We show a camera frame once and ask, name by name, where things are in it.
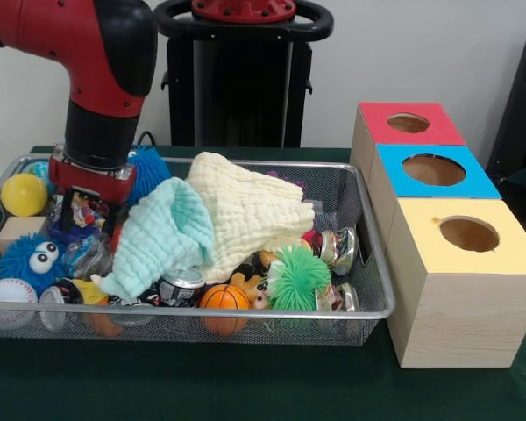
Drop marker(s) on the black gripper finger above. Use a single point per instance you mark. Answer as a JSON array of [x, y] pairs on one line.
[[109, 219], [67, 210]]

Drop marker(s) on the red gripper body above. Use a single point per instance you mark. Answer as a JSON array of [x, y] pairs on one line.
[[92, 184]]

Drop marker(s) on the mint waffle cloth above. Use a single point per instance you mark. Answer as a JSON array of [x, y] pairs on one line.
[[153, 237]]

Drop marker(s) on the red robot arm base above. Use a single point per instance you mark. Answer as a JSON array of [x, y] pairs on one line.
[[245, 11]]

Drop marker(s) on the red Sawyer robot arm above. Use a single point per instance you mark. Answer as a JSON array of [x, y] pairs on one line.
[[101, 66]]

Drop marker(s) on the shallow mesh bin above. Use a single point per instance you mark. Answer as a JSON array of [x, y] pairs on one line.
[[289, 329]]

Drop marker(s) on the wooden box with three holes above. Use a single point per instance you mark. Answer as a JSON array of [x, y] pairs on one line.
[[464, 316]]

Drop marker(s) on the yellow plastic ball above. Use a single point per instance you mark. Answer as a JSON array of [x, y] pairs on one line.
[[23, 195]]

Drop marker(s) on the plain wooden block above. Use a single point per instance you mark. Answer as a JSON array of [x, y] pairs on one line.
[[19, 230]]

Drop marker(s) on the small blue globe ball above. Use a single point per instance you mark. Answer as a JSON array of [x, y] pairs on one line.
[[37, 169]]

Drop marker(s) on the small blue spiky ball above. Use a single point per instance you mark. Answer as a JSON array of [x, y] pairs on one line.
[[151, 171]]

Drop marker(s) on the blue spiky ball with eyes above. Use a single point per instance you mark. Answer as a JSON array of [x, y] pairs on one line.
[[17, 263]]

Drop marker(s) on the yellow cheese wedge toy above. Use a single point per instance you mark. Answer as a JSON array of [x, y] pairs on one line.
[[92, 296]]

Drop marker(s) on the crushed black can silver top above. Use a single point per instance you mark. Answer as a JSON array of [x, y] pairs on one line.
[[182, 287]]

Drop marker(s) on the white toy baseball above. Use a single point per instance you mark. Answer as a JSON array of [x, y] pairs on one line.
[[9, 294]]

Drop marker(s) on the orange toy basketball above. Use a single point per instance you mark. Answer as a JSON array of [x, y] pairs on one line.
[[224, 298]]

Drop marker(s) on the cream waffle cloth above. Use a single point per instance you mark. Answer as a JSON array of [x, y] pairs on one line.
[[254, 210]]

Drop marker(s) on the orange plush toy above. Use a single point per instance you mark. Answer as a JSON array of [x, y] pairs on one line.
[[247, 280]]

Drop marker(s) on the green spiky ball toy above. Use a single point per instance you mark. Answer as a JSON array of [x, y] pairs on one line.
[[300, 278]]

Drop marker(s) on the dark green tablecloth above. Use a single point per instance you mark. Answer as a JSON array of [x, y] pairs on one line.
[[245, 386]]

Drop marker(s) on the black upright panel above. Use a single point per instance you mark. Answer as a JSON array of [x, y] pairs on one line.
[[521, 109]]

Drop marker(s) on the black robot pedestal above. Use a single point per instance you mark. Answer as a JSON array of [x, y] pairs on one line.
[[245, 87]]

